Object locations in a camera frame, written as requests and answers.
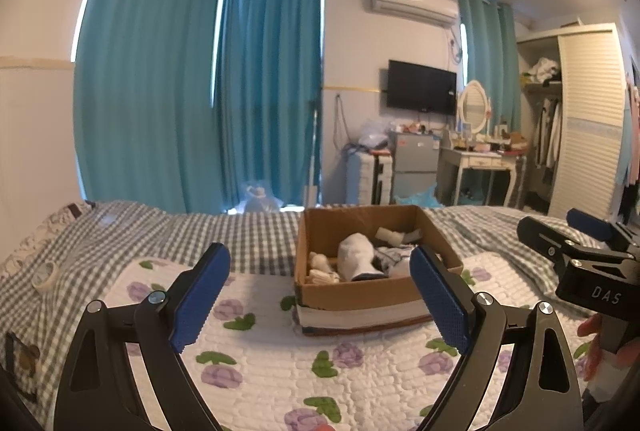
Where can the small grey fridge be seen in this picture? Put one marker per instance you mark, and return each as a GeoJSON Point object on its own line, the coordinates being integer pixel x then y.
{"type": "Point", "coordinates": [414, 156]}

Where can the clear tape roll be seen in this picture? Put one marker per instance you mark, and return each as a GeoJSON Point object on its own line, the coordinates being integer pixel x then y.
{"type": "Point", "coordinates": [46, 277]}

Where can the white sock with navy cuff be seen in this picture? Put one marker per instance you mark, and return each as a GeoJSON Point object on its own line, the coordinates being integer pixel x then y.
{"type": "Point", "coordinates": [355, 253]}

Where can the hanging clothes in wardrobe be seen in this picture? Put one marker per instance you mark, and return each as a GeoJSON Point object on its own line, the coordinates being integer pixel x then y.
{"type": "Point", "coordinates": [547, 136]}

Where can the narrow teal curtain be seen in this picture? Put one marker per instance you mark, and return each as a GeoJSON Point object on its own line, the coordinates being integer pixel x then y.
{"type": "Point", "coordinates": [487, 51]}

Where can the lace print pillow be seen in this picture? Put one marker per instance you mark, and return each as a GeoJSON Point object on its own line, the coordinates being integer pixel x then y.
{"type": "Point", "coordinates": [45, 231]}

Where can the cardboard box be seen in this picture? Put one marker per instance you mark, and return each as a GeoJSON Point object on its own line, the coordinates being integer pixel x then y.
{"type": "Point", "coordinates": [350, 298]}

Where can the wide teal curtain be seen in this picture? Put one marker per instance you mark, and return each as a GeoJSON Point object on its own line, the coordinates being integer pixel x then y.
{"type": "Point", "coordinates": [145, 76]}

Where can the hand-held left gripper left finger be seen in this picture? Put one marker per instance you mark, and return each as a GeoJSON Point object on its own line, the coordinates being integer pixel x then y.
{"type": "Point", "coordinates": [197, 301]}

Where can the mop pole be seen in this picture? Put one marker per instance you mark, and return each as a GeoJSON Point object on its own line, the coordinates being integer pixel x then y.
{"type": "Point", "coordinates": [314, 151]}

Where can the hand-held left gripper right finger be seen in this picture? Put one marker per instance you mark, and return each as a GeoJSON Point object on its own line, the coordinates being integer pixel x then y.
{"type": "Point", "coordinates": [442, 306]}

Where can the person's right hand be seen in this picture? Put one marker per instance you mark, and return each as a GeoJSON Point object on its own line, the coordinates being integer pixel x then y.
{"type": "Point", "coordinates": [594, 341]}

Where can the black wall television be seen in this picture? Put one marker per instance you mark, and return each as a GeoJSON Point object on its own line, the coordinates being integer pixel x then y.
{"type": "Point", "coordinates": [421, 87]}

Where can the white floral quilt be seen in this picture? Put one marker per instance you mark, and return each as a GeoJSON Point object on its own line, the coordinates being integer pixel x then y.
{"type": "Point", "coordinates": [260, 371]}

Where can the pale blue plastic bag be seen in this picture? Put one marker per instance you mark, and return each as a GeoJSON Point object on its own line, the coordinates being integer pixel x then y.
{"type": "Point", "coordinates": [260, 198]}

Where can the white louvered wardrobe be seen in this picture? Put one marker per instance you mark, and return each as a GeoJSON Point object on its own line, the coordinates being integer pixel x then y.
{"type": "Point", "coordinates": [590, 126]}

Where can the teal window curtain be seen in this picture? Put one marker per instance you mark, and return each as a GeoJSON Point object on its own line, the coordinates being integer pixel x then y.
{"type": "Point", "coordinates": [267, 86]}

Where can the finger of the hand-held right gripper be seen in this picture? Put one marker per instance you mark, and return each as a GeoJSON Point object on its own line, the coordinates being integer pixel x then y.
{"type": "Point", "coordinates": [590, 223]}
{"type": "Point", "coordinates": [542, 238]}

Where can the white oval mirror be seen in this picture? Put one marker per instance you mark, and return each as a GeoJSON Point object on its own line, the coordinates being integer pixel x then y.
{"type": "Point", "coordinates": [473, 103]}

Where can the bright blue plastic bag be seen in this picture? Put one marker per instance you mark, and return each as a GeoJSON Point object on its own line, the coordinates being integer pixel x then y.
{"type": "Point", "coordinates": [417, 197]}

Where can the clothes hanging on wall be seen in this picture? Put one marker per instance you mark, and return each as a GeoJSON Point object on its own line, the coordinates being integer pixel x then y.
{"type": "Point", "coordinates": [631, 151]}

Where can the white sock with green cuff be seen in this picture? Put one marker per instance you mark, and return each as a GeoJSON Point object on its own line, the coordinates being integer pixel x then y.
{"type": "Point", "coordinates": [395, 236]}

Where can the clear plastic bag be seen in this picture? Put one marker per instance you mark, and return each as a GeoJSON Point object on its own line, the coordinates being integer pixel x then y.
{"type": "Point", "coordinates": [373, 133]}

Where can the floral print pouch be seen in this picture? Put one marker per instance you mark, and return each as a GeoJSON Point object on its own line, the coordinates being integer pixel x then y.
{"type": "Point", "coordinates": [386, 256]}

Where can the white drawer unit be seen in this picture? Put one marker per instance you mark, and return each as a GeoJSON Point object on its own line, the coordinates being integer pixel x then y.
{"type": "Point", "coordinates": [367, 176]}

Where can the folded clothes on shelf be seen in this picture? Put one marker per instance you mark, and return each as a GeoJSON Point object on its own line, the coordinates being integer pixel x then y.
{"type": "Point", "coordinates": [544, 70]}

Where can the white air conditioner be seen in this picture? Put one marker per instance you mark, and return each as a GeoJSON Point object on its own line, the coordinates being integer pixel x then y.
{"type": "Point", "coordinates": [412, 2]}

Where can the white dressing table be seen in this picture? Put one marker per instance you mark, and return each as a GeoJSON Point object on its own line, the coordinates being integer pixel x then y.
{"type": "Point", "coordinates": [472, 161]}

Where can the cream sock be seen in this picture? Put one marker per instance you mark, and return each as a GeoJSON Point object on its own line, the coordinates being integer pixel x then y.
{"type": "Point", "coordinates": [320, 268]}

